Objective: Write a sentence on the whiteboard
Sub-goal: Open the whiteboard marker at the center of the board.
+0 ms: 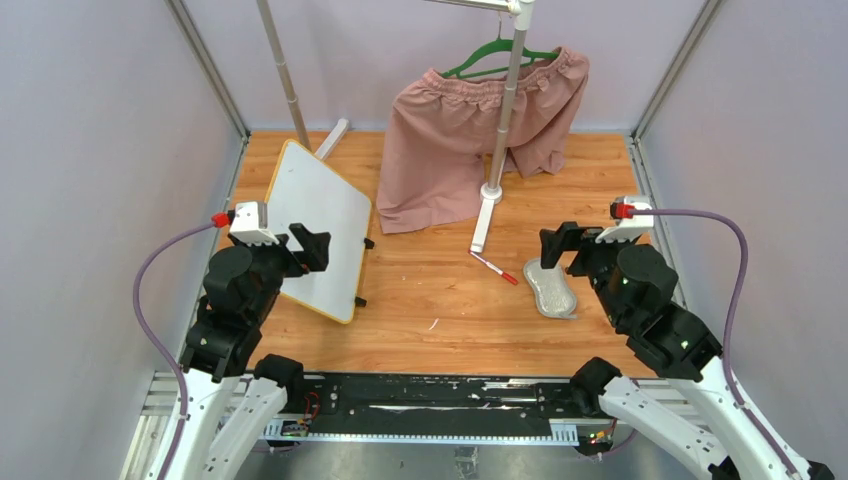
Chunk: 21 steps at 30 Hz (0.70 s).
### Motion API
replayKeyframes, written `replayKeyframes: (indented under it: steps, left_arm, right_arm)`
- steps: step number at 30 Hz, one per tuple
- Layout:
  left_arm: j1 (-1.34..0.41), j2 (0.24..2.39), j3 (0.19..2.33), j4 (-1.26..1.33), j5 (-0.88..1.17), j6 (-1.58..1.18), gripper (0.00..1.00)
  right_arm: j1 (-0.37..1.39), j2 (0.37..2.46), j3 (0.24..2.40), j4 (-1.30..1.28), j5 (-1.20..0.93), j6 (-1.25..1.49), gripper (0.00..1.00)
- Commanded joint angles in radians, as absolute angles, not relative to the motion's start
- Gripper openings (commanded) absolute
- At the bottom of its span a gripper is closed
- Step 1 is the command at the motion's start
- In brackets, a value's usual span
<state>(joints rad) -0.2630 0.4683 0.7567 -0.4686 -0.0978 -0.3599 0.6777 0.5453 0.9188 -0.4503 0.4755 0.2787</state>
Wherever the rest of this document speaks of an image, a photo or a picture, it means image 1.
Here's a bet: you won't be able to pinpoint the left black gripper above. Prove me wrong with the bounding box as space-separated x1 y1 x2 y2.
231 221 330 321

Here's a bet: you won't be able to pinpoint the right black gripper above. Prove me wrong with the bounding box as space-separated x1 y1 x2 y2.
539 219 637 327

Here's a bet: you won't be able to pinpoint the yellow framed whiteboard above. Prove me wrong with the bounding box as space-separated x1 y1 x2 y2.
265 140 372 324

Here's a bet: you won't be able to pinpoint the white red marker pen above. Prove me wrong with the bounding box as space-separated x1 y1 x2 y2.
469 250 518 285

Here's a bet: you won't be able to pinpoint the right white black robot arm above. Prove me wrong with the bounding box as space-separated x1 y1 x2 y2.
540 222 835 479

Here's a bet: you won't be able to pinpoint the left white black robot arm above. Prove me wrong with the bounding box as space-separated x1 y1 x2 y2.
148 223 331 479

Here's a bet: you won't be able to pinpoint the grey whiteboard eraser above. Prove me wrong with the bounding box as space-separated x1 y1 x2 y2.
523 258 578 320

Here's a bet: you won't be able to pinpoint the white clothes rack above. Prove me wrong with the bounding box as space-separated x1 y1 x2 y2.
256 1 534 255

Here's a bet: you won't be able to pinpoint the pink shorts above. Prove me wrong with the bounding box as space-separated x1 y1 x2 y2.
376 47 590 234

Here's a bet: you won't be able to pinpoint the green clothes hanger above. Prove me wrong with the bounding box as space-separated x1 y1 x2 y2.
440 25 558 80

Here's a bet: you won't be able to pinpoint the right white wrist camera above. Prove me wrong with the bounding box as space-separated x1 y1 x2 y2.
595 195 655 244

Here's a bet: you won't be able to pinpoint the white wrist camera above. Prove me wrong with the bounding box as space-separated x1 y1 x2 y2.
228 201 279 246
595 195 655 244

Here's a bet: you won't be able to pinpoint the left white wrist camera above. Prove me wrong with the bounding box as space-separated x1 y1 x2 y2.
228 201 279 246

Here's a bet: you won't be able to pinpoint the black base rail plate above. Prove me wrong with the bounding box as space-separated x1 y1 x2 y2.
259 372 635 462

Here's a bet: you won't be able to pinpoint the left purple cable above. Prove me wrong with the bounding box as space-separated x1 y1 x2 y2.
132 211 232 480

